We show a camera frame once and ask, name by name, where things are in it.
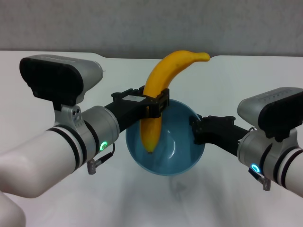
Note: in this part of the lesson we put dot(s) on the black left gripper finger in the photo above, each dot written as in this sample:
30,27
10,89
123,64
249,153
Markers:
141,89
161,102

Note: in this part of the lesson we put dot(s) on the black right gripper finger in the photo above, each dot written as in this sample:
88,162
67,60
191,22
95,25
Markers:
198,134
196,120

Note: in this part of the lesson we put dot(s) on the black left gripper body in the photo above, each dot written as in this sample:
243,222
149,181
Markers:
127,111

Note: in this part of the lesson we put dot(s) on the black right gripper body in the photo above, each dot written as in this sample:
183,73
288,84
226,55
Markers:
220,132

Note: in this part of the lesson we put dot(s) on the yellow banana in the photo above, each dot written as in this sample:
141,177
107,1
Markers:
156,78

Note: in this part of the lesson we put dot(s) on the blue plastic bowl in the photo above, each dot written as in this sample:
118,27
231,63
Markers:
172,156

